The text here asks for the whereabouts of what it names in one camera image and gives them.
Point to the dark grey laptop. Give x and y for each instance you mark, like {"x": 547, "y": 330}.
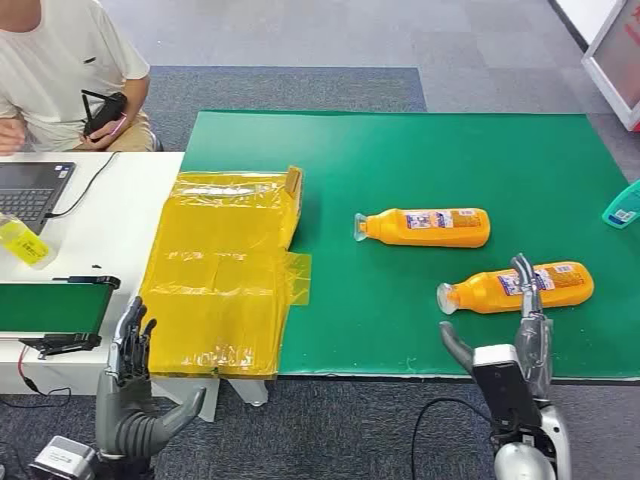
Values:
{"x": 30, "y": 192}

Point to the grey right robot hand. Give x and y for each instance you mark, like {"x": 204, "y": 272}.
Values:
{"x": 535, "y": 344}

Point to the person's left forearm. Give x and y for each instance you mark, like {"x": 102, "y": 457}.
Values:
{"x": 136, "y": 99}

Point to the white table leg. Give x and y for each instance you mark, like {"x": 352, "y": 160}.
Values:
{"x": 250, "y": 391}
{"x": 210, "y": 401}

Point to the dark chair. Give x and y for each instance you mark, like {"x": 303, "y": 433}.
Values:
{"x": 157, "y": 142}

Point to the green table mat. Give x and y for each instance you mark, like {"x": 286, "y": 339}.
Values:
{"x": 400, "y": 166}

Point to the person's left hand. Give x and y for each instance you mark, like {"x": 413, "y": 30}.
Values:
{"x": 107, "y": 138}

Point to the teal plastic bottle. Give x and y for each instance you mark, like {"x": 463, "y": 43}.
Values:
{"x": 623, "y": 208}

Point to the black remote controller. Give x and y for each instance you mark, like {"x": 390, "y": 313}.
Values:
{"x": 107, "y": 109}

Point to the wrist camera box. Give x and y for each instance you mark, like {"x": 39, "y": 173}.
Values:
{"x": 505, "y": 391}
{"x": 63, "y": 460}

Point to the yellow taped cardboard box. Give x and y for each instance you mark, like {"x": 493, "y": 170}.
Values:
{"x": 220, "y": 285}

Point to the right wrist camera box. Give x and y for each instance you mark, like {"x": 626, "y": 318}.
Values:
{"x": 505, "y": 391}

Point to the person's right hand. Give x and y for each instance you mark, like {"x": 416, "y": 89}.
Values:
{"x": 10, "y": 136}

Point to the orange bottle clear cap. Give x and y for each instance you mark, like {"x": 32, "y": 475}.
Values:
{"x": 390, "y": 228}
{"x": 475, "y": 291}

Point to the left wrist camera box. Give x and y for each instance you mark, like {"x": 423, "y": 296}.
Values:
{"x": 63, "y": 460}

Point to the white framed sign board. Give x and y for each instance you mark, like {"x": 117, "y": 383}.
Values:
{"x": 617, "y": 66}

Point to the clear bottle yellow label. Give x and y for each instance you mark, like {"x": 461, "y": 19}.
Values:
{"x": 27, "y": 246}

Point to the green belt black frame device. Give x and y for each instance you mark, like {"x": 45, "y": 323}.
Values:
{"x": 50, "y": 308}

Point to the person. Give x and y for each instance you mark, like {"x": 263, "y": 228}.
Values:
{"x": 55, "y": 60}

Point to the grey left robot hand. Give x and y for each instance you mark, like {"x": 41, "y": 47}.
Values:
{"x": 122, "y": 411}

